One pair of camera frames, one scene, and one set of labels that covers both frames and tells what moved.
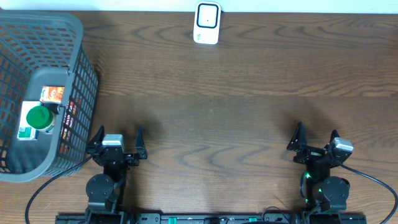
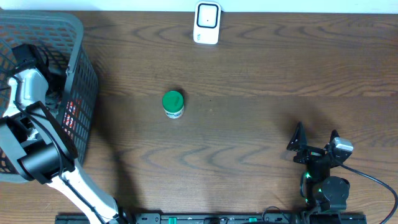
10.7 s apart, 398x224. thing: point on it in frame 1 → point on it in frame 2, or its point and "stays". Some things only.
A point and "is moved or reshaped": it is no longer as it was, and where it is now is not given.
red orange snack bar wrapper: [72, 114] stays
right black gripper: [310, 153] stays
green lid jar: [39, 117] is moved or reshaped
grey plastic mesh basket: [45, 49] stays
